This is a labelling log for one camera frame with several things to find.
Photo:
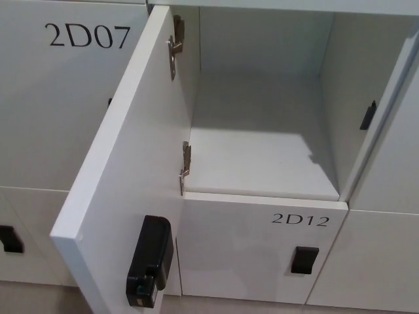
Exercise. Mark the white plain locker door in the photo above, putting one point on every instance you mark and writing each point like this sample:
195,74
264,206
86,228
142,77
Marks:
366,261
29,235

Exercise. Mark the white open locker compartment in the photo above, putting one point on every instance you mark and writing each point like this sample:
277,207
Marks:
262,108

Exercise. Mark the black strike plate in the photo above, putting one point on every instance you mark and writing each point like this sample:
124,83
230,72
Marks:
368,115

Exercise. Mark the black lock box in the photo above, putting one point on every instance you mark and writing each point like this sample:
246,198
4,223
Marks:
151,261

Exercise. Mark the white locker door 2D12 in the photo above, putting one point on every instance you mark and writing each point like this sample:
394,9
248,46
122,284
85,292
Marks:
245,248

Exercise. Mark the white locker door 2D07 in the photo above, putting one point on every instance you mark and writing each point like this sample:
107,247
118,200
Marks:
52,108

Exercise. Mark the silver door hinge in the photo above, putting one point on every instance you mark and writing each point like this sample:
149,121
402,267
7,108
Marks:
185,165
176,45

